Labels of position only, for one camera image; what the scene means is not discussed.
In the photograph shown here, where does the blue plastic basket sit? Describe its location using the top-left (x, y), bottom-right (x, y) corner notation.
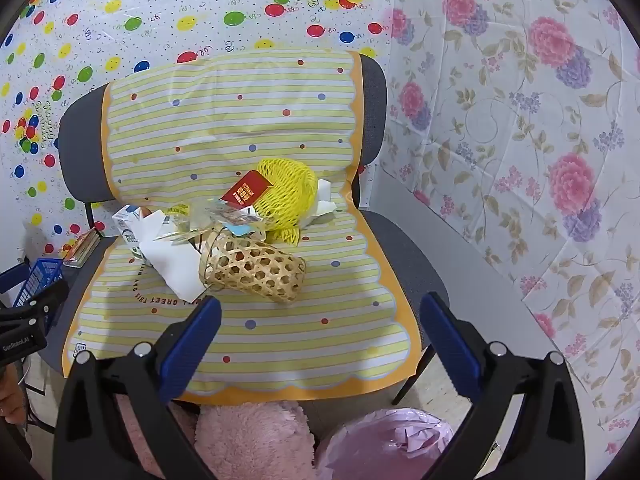
top-left (0, 257), bottom-right (66, 333)

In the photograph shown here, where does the white green drink carton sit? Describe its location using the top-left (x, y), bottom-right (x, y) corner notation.
top-left (112, 204), bottom-right (151, 266)

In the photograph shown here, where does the woven bamboo basket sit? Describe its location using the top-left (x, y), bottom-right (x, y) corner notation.
top-left (198, 227), bottom-right (307, 305)

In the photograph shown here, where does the yellow striped plastic sheet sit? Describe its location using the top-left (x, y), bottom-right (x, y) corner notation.
top-left (61, 49), bottom-right (412, 405)

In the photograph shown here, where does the balloon print plastic cloth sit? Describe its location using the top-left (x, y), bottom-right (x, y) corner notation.
top-left (0, 0), bottom-right (401, 266)

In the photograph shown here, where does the red paper packet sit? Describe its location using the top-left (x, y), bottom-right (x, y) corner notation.
top-left (220, 170), bottom-right (274, 209)

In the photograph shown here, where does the floral print plastic cloth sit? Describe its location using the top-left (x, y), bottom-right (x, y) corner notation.
top-left (360, 0), bottom-right (640, 461)

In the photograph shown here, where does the grey padded chair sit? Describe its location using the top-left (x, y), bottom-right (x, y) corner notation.
top-left (37, 52), bottom-right (451, 406)

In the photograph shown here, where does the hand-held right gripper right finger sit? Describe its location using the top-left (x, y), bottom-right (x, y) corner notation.
top-left (419, 291), bottom-right (586, 480)

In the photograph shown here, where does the white paper sheet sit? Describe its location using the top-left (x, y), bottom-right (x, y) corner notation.
top-left (137, 210), bottom-right (213, 303)

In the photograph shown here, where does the pink fluffy clothing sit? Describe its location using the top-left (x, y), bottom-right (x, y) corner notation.
top-left (115, 392), bottom-right (318, 480)

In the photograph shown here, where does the thick orange cover book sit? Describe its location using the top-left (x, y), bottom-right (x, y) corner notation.
top-left (62, 227), bottom-right (103, 268)

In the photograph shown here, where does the yellow foam fruit net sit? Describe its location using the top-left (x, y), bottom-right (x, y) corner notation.
top-left (252, 158), bottom-right (321, 247)

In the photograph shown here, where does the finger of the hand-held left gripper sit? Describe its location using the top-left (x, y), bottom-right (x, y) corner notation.
top-left (20, 279), bottom-right (71, 326)

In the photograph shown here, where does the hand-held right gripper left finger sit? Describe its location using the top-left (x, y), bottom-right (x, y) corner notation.
top-left (52, 297), bottom-right (223, 480)

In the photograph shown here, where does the crumpled clear plastic wrapper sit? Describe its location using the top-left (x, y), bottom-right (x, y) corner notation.
top-left (160, 199), bottom-right (268, 248)

